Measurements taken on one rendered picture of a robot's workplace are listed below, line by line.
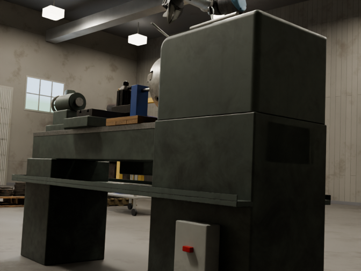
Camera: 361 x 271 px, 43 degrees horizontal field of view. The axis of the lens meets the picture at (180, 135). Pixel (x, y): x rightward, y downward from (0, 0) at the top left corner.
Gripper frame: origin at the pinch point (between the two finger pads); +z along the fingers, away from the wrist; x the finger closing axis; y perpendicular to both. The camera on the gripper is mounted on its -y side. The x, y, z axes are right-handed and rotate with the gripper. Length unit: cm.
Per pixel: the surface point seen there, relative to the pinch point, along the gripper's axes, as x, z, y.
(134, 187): -11, 81, 1
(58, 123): -20, 38, 128
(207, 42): 1.0, 19.9, -34.4
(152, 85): -8.9, 28.9, 10.9
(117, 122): -12, 46, 36
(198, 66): -2.0, 28.8, -29.4
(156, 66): -7.0, 19.5, 9.9
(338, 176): -888, -233, 442
